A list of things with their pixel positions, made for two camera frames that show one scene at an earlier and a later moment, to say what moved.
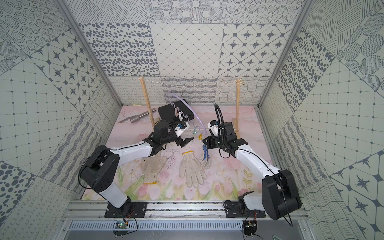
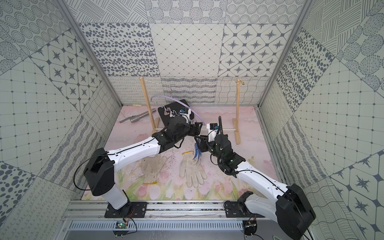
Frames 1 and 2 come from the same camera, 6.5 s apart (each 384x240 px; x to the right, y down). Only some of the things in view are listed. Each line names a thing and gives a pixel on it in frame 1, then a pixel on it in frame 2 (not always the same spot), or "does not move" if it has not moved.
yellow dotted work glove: [150, 166] does not move
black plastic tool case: [180, 111] does not move
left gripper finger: [173, 133] -> [198, 126]
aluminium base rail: [158, 210] does not move
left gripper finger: [183, 143] -> [196, 131]
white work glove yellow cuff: [194, 173] does not move
